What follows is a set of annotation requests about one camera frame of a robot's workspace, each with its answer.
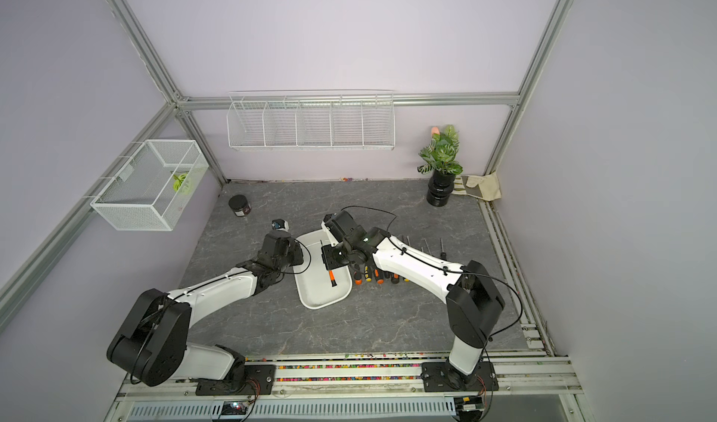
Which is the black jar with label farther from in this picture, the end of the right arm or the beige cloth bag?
the beige cloth bag

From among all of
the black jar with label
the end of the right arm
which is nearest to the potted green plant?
the end of the right arm

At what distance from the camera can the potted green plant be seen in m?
0.94

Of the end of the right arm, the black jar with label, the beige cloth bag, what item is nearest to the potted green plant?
the beige cloth bag

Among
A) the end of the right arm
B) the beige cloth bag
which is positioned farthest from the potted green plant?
the end of the right arm

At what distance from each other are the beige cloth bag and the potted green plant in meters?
0.11

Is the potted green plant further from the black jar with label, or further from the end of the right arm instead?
the black jar with label

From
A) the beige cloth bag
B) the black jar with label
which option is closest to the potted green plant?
the beige cloth bag

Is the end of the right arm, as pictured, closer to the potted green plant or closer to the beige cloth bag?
the potted green plant

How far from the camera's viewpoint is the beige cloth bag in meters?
1.18

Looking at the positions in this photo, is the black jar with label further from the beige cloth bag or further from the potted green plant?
the beige cloth bag

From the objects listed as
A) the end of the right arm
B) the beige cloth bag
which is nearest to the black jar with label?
the end of the right arm
